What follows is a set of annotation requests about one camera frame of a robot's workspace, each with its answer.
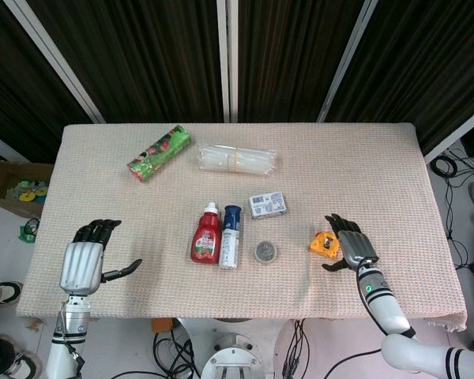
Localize blue white tube bottle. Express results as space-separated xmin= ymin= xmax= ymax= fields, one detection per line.
xmin=217 ymin=204 xmax=244 ymax=271

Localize black white sneaker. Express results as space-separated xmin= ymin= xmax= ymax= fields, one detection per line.
xmin=0 ymin=279 xmax=24 ymax=310
xmin=0 ymin=334 xmax=43 ymax=379

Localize black coiled cable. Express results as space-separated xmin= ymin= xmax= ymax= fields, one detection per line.
xmin=431 ymin=155 xmax=459 ymax=178

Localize small orange object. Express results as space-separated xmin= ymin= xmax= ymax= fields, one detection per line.
xmin=308 ymin=231 xmax=339 ymax=260

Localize black cable bundle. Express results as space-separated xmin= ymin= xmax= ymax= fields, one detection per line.
xmin=281 ymin=318 xmax=315 ymax=379
xmin=152 ymin=330 xmax=201 ymax=379

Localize green red snack tube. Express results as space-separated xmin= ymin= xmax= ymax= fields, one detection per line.
xmin=126 ymin=124 xmax=193 ymax=184

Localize round grey metal tin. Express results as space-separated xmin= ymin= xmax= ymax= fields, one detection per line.
xmin=254 ymin=240 xmax=279 ymax=264

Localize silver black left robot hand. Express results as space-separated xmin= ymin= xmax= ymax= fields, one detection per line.
xmin=58 ymin=219 xmax=143 ymax=295

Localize red ketchup squeeze bottle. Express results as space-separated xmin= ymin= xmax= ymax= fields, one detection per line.
xmin=190 ymin=201 xmax=223 ymax=265

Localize clear plastic cup sleeve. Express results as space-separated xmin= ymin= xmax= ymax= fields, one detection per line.
xmin=197 ymin=144 xmax=278 ymax=176

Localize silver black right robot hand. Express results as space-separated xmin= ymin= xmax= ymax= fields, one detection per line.
xmin=322 ymin=212 xmax=380 ymax=274

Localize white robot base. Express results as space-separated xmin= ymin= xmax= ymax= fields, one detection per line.
xmin=200 ymin=330 xmax=270 ymax=379

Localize orange plastic part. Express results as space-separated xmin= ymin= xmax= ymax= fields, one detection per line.
xmin=151 ymin=317 xmax=174 ymax=335

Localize beige woven tablecloth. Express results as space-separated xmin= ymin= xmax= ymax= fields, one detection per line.
xmin=15 ymin=122 xmax=468 ymax=332

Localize small white blue box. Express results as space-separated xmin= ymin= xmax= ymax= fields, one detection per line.
xmin=248 ymin=190 xmax=290 ymax=220

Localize brown cardboard box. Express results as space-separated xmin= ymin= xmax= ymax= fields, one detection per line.
xmin=0 ymin=144 xmax=55 ymax=219

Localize white frame post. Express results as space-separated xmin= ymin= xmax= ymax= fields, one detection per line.
xmin=2 ymin=0 xmax=107 ymax=124
xmin=423 ymin=101 xmax=474 ymax=165
xmin=216 ymin=0 xmax=240 ymax=123
xmin=317 ymin=0 xmax=377 ymax=123

